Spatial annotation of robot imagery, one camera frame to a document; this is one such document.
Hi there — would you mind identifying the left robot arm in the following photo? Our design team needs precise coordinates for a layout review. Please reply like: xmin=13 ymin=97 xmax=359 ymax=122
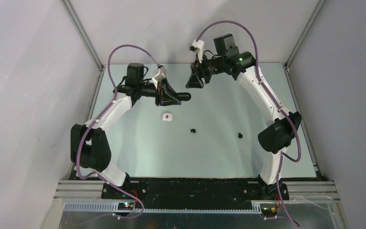
xmin=70 ymin=63 xmax=191 ymax=199

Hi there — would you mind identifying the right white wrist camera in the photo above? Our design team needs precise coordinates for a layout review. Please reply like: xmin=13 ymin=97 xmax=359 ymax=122
xmin=189 ymin=40 xmax=205 ymax=63

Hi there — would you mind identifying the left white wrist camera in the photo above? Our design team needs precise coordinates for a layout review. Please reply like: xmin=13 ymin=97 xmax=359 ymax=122
xmin=152 ymin=65 xmax=167 ymax=89

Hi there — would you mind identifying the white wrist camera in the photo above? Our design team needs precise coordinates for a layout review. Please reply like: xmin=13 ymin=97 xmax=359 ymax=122
xmin=152 ymin=65 xmax=167 ymax=89
xmin=189 ymin=40 xmax=205 ymax=63

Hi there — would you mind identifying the white earbud charging case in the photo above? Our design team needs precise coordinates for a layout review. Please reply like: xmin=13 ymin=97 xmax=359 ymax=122
xmin=162 ymin=113 xmax=173 ymax=122

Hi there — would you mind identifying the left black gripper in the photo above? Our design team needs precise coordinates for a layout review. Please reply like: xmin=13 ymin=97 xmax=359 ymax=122
xmin=138 ymin=77 xmax=181 ymax=107

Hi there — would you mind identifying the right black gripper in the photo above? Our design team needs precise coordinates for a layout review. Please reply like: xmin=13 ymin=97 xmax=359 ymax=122
xmin=186 ymin=52 xmax=226 ymax=89

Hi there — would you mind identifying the aluminium frame rail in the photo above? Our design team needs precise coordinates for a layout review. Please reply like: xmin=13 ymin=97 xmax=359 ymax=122
xmin=54 ymin=180 xmax=340 ymax=214

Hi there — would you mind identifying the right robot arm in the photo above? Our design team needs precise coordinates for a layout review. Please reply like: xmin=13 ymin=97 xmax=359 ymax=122
xmin=185 ymin=33 xmax=302 ymax=199

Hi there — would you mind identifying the black charging case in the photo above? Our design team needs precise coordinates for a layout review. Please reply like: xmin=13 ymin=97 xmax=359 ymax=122
xmin=175 ymin=92 xmax=192 ymax=102

